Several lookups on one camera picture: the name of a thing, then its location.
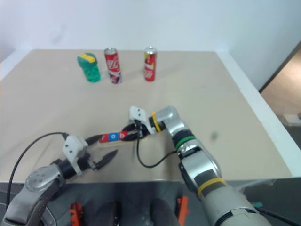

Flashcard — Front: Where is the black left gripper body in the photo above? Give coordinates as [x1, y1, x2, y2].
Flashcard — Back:
[78, 152, 99, 171]

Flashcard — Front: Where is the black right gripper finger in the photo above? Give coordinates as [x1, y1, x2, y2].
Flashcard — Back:
[121, 123, 138, 133]
[126, 130, 142, 142]

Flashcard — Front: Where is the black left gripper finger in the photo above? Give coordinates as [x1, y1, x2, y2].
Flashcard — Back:
[95, 149, 119, 170]
[85, 134, 102, 145]

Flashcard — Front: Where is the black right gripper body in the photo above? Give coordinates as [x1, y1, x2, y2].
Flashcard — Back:
[133, 119, 152, 140]

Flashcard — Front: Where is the wooden bar with coloured blocks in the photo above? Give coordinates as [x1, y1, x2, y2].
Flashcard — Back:
[97, 134, 151, 150]

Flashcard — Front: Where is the orange plastic part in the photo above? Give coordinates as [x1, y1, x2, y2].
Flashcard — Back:
[69, 202, 83, 226]
[175, 195, 190, 226]

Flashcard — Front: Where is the red cola can blue base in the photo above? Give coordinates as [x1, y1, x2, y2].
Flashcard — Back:
[104, 48, 123, 85]

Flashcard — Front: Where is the red cola can yellow stripe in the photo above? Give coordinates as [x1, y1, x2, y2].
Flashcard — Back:
[143, 46, 158, 82]

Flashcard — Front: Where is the green container yellow lid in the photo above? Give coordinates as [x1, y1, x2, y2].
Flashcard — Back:
[77, 52, 102, 83]

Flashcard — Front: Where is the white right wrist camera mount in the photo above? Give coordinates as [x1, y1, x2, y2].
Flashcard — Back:
[129, 105, 157, 136]

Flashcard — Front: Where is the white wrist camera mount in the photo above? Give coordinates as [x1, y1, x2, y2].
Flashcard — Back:
[62, 135, 89, 176]
[129, 105, 157, 136]

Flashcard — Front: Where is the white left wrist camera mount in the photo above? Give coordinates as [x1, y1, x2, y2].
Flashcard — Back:
[62, 135, 89, 176]

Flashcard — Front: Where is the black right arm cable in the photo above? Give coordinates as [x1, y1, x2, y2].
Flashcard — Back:
[135, 136, 180, 169]

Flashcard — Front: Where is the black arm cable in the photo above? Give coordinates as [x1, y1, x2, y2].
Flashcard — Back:
[7, 132, 70, 209]
[135, 136, 180, 169]

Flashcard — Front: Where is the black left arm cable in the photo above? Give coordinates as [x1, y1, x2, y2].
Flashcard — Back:
[7, 132, 70, 209]

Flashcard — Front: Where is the black floor cable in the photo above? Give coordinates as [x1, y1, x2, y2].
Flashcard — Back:
[255, 205, 301, 226]

